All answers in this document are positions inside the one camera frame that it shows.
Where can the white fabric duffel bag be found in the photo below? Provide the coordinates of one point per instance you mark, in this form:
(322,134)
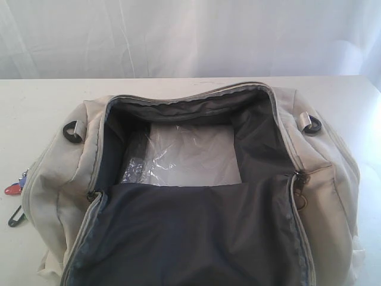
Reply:
(292,220)

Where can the colourful key tag bunch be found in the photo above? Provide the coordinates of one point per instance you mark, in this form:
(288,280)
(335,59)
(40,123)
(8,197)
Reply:
(15,190)

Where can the white paper sheet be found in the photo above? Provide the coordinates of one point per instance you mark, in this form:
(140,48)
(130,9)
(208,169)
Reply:
(181,155)

